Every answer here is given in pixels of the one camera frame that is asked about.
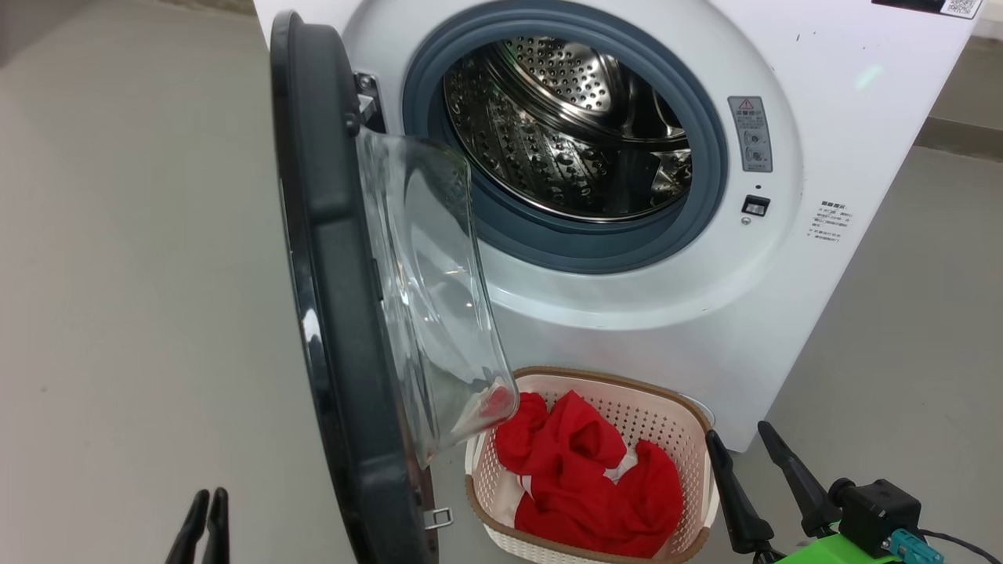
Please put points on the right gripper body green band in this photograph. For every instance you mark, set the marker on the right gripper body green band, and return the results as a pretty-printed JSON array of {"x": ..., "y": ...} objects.
[{"x": 831, "y": 552}]

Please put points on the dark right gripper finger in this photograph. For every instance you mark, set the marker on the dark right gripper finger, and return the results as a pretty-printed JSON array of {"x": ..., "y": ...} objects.
[
  {"x": 799, "y": 486},
  {"x": 736, "y": 501}
]

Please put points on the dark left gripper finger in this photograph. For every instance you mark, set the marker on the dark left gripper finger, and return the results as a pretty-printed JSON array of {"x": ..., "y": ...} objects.
[
  {"x": 217, "y": 533},
  {"x": 188, "y": 536}
]

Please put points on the red garment with white lining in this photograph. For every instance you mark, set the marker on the red garment with white lining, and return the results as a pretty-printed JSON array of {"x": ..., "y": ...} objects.
[{"x": 611, "y": 517}]

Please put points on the black washing machine glass door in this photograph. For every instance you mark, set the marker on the black washing machine glass door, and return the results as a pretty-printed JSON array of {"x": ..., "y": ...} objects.
[{"x": 345, "y": 313}]

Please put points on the cream basket with brown rim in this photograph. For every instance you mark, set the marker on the cream basket with brown rim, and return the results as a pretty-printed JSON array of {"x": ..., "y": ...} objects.
[{"x": 689, "y": 439}]

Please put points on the white front-load washing machine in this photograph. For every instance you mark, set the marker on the white front-load washing machine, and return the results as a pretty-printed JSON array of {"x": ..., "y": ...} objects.
[{"x": 768, "y": 313}]

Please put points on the black door lock slot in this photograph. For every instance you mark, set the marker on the black door lock slot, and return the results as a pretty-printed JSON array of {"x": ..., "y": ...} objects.
[{"x": 755, "y": 205}]

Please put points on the grey rubber door seal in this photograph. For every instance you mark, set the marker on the grey rubber door seal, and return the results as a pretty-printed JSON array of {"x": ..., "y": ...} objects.
[{"x": 705, "y": 157}]

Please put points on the steel washing machine drum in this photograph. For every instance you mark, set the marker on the steel washing machine drum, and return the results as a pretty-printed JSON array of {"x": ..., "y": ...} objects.
[{"x": 548, "y": 141}]

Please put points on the grey warning sticker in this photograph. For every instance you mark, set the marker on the grey warning sticker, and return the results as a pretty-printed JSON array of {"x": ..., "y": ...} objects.
[{"x": 751, "y": 133}]

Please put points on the black QR code sticker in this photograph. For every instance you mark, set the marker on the black QR code sticker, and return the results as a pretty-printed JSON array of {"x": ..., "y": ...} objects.
[{"x": 932, "y": 6}]

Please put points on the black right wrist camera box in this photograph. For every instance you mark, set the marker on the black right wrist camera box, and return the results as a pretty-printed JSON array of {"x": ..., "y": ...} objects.
[{"x": 881, "y": 509}]

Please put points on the teal right camera connector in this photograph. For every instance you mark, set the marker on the teal right camera connector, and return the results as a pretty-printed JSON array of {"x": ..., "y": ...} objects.
[{"x": 917, "y": 547}]

